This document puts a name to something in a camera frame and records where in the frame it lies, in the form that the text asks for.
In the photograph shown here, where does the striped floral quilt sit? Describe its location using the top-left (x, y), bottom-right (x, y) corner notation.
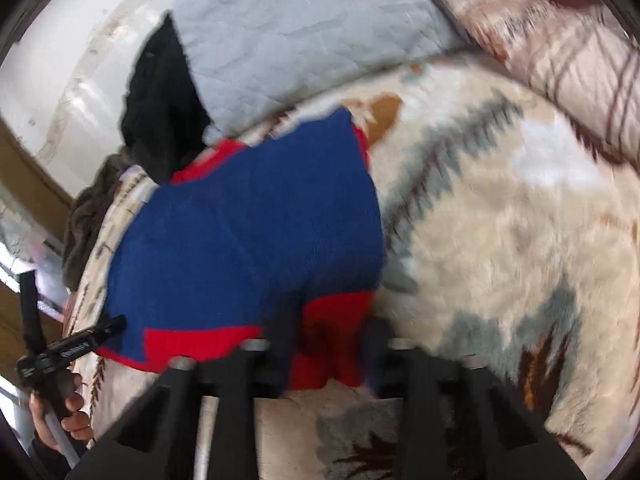
top-left (410, 0), bottom-right (640, 166)

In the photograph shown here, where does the red and blue knit sweater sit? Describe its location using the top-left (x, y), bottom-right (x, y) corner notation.
top-left (95, 107), bottom-right (386, 391)

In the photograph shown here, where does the black knit garment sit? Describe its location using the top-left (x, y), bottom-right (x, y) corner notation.
top-left (119, 15), bottom-right (213, 186)

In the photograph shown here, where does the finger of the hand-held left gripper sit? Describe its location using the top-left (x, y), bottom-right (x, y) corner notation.
top-left (82, 314), bottom-right (127, 346)
top-left (19, 270), bottom-right (42, 358)

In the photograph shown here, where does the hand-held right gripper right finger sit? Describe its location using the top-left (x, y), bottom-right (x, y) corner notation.
top-left (360, 317), bottom-right (587, 480)

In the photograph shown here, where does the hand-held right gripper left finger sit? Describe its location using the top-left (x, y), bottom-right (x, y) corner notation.
top-left (65, 305), bottom-right (303, 480)

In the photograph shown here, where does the person's left hand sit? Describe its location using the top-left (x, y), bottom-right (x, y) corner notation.
top-left (29, 374), bottom-right (95, 453)

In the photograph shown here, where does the dark grey-brown blanket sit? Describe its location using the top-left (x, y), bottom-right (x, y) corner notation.
top-left (62, 155), bottom-right (151, 293)

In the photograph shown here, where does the wooden door frame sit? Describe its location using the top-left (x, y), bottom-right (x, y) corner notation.
top-left (0, 119), bottom-right (73, 226)

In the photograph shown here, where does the grey quilted pillow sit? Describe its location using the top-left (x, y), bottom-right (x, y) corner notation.
top-left (167, 0), bottom-right (466, 146)

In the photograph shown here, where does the leaf print plush blanket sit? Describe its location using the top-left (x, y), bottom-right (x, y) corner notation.
top-left (62, 55), bottom-right (640, 480)

